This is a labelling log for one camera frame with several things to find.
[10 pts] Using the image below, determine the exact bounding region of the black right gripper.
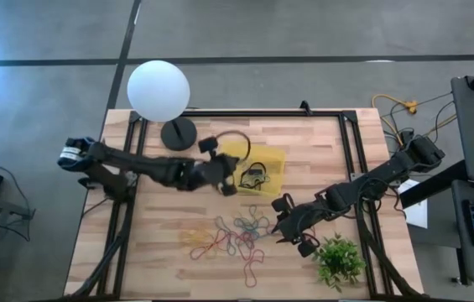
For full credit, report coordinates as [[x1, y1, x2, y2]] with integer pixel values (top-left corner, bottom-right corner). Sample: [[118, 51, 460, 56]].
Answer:
[[272, 195, 330, 258]]

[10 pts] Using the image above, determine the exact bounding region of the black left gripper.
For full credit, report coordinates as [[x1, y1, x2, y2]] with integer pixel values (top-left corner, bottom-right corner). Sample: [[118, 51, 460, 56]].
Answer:
[[192, 136, 240, 197]]

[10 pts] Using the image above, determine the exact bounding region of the black wavy hair band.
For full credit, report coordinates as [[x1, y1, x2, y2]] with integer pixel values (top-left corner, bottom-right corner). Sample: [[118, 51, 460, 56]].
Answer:
[[238, 161, 271, 192]]

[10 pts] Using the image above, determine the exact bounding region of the blue rubber band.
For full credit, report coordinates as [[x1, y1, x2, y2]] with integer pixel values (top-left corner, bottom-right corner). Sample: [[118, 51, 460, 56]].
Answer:
[[214, 216, 237, 257], [232, 204, 272, 241]]

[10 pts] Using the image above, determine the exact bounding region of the long red rubber band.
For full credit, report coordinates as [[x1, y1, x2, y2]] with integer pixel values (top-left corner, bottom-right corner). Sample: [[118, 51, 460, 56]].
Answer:
[[241, 247, 266, 289]]

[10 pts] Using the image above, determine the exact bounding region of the yellow rubber band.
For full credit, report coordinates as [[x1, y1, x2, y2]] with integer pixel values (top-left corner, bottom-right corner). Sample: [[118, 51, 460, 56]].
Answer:
[[192, 228, 217, 249], [179, 228, 206, 248]]

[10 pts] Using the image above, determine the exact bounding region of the yellow translucent plastic bin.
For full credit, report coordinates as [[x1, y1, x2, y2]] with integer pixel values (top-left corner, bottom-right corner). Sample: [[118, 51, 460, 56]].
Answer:
[[218, 140, 287, 197]]

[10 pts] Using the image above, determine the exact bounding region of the green potted plant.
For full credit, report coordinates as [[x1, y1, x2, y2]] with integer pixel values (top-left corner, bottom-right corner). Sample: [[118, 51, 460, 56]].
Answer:
[[311, 232, 367, 294]]

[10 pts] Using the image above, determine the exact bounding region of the white globe table lamp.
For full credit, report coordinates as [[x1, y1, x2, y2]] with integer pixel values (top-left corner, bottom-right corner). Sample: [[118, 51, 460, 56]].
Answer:
[[126, 60, 199, 152]]

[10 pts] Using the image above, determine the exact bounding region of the white paper sheet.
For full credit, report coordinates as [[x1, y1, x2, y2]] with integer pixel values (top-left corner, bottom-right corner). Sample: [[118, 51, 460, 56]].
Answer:
[[397, 179, 430, 230]]

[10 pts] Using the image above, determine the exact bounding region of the black diagonal beam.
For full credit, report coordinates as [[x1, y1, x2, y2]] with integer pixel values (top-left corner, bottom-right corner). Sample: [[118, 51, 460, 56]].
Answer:
[[399, 161, 468, 210]]

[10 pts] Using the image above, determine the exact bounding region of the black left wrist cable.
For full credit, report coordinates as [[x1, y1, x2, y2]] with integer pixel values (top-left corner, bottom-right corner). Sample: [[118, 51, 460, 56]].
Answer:
[[214, 129, 252, 164]]

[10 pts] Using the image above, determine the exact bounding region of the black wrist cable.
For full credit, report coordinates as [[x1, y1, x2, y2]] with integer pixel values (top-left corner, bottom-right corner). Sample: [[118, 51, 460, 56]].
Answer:
[[302, 232, 321, 249], [214, 129, 252, 164]]

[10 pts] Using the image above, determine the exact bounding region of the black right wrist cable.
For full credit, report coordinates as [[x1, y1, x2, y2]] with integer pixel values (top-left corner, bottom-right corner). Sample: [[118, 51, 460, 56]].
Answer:
[[302, 232, 321, 249]]

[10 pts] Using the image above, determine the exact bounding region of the black aluminium table frame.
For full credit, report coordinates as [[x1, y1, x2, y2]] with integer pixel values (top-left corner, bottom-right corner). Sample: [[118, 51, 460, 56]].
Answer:
[[68, 109, 425, 301]]

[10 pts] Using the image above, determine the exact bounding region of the yellow extension cable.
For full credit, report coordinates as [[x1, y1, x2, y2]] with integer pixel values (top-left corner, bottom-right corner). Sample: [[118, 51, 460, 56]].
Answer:
[[371, 94, 458, 146]]

